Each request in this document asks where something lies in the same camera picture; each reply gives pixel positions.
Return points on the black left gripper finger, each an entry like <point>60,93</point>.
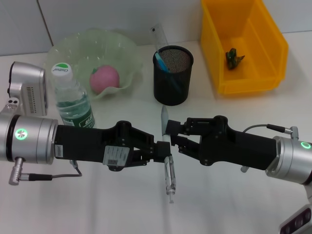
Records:
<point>162,151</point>

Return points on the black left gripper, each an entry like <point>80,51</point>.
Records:
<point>83,143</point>

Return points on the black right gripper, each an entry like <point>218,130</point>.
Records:
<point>239,148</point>

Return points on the grey white pen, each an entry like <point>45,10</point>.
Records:
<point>170,175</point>

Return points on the blue scissors with cover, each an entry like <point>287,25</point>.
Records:
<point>162,63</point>

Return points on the clear bottle with green label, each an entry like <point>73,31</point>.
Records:
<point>73,107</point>

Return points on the pink peach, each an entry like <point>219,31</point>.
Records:
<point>104,78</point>

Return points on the transparent plastic ruler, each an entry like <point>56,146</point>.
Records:
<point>158,36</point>

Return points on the black mesh pen holder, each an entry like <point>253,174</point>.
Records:
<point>170,97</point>

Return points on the yellow plastic bin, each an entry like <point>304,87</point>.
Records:
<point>212,24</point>

